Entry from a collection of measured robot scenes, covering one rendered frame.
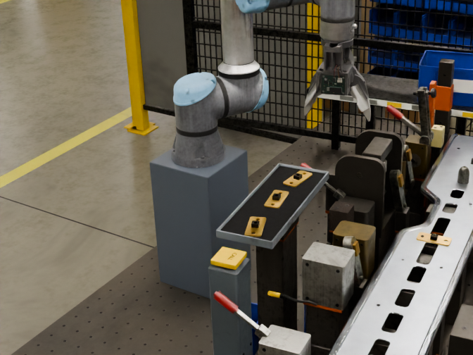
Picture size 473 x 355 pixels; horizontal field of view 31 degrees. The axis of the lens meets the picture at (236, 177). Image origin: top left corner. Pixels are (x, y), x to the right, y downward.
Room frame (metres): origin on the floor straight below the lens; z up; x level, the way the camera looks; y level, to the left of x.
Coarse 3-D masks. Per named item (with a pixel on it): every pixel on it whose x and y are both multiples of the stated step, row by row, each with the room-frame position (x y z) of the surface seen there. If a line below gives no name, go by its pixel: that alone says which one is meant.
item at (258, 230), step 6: (252, 216) 1.74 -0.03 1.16; (252, 222) 1.70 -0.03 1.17; (258, 222) 1.70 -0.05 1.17; (264, 222) 1.71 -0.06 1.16; (246, 228) 1.69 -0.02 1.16; (252, 228) 1.69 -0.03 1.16; (258, 228) 1.69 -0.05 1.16; (246, 234) 1.66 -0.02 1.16; (252, 234) 1.66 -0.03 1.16; (258, 234) 1.66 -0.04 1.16
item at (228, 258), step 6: (222, 252) 1.60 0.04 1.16; (228, 252) 1.59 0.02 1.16; (234, 252) 1.59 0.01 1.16; (240, 252) 1.59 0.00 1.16; (246, 252) 1.59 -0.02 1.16; (216, 258) 1.57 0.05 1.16; (222, 258) 1.57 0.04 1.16; (228, 258) 1.57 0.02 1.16; (234, 258) 1.57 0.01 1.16; (240, 258) 1.57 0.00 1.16; (216, 264) 1.56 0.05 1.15; (222, 264) 1.55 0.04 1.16; (228, 264) 1.55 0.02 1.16; (234, 264) 1.55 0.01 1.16
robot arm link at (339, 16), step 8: (320, 0) 1.83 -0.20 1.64; (328, 0) 1.81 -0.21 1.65; (336, 0) 1.80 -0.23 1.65; (344, 0) 1.80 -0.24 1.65; (352, 0) 1.81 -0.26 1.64; (320, 8) 1.83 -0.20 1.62; (328, 8) 1.81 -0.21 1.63; (336, 8) 1.80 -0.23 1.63; (344, 8) 1.80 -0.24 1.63; (352, 8) 1.81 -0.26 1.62; (320, 16) 1.83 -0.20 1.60; (328, 16) 1.81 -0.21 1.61; (336, 16) 1.80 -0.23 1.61; (344, 16) 1.80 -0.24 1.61; (352, 16) 1.81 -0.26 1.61
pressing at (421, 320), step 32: (448, 160) 2.32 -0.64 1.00; (448, 192) 2.12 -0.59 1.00; (448, 224) 1.95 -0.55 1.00; (384, 256) 1.80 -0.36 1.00; (416, 256) 1.80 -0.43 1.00; (448, 256) 1.79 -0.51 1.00; (384, 288) 1.67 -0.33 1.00; (416, 288) 1.66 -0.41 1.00; (448, 288) 1.66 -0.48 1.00; (352, 320) 1.54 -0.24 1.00; (384, 320) 1.54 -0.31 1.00; (416, 320) 1.54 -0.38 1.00; (352, 352) 1.44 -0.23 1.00; (416, 352) 1.43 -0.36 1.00
